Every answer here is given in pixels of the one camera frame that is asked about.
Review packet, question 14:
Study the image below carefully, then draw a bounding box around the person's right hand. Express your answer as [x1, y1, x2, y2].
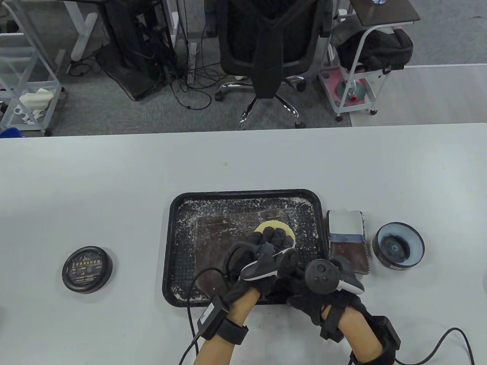
[283, 255, 371, 343]

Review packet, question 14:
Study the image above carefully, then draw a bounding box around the pink cart shelf mat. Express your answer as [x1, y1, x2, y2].
[321, 70, 371, 107]

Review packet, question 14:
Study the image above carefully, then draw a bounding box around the person's left hand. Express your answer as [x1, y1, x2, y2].
[223, 227, 297, 305]

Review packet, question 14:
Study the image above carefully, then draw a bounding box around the brown leather bag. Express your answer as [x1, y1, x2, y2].
[194, 209, 295, 301]

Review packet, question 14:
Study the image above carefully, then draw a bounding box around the white foam block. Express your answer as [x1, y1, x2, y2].
[19, 88, 53, 111]

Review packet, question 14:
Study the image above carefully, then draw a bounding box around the person's left forearm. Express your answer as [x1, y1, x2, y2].
[194, 289, 263, 365]

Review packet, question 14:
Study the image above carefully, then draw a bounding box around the white rolling cart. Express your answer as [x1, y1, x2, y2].
[318, 17, 413, 122]

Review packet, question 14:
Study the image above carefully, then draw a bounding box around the black leather care cream jar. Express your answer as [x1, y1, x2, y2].
[372, 222, 425, 270]

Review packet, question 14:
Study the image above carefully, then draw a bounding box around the black backpack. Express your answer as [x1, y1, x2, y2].
[337, 27, 414, 75]

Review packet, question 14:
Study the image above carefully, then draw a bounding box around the black white tracking controller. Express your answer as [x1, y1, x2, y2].
[304, 259, 365, 294]
[223, 243, 300, 282]

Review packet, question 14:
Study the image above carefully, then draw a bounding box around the black mesh office chair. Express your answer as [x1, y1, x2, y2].
[205, 0, 335, 130]

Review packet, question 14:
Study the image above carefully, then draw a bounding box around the white desk leg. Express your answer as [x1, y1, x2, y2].
[63, 0, 99, 61]

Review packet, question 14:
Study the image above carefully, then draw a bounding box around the black round jar lid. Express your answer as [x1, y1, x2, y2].
[62, 246, 114, 294]

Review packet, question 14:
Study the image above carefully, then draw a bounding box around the person's right forearm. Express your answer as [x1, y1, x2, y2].
[339, 308, 383, 362]

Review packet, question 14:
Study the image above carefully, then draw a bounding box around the black plastic tray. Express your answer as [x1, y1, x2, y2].
[164, 189, 334, 306]

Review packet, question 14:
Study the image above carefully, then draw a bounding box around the white metal shelf rack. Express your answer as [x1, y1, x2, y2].
[0, 0, 67, 136]

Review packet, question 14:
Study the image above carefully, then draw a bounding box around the black computer tower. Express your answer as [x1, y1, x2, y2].
[105, 0, 177, 101]

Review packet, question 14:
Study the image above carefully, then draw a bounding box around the white and brown applicator pad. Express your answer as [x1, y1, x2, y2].
[327, 210, 371, 275]

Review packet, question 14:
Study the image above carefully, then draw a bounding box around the black cable bundle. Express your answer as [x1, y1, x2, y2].
[152, 38, 229, 111]

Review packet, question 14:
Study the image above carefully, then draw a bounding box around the clear bottle with red cap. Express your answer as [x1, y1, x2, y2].
[344, 80, 366, 101]

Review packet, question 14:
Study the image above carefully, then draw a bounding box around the yellow round sponge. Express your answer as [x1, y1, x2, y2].
[254, 220, 296, 248]

